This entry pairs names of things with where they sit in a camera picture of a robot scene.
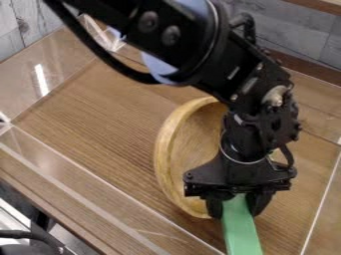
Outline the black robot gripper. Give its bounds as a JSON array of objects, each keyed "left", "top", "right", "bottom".
[{"left": 181, "top": 154, "right": 296, "bottom": 219}]

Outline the green rectangular stick block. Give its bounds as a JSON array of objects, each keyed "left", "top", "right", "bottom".
[{"left": 220, "top": 194, "right": 263, "bottom": 255}]

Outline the light wooden bowl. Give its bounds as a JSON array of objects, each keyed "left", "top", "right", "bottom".
[{"left": 153, "top": 97, "right": 227, "bottom": 219}]

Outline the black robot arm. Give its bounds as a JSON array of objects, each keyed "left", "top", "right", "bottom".
[{"left": 44, "top": 0, "right": 300, "bottom": 218}]

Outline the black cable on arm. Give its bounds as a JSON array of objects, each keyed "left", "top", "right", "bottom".
[{"left": 278, "top": 143, "right": 296, "bottom": 168}]

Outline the clear acrylic enclosure wall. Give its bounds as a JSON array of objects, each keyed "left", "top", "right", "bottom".
[{"left": 0, "top": 29, "right": 341, "bottom": 255}]

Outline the black metal table mount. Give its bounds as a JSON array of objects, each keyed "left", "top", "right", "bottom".
[{"left": 0, "top": 211, "right": 74, "bottom": 255}]

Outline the clear acrylic corner bracket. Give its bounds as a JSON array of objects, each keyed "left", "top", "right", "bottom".
[{"left": 83, "top": 15, "right": 125, "bottom": 53}]

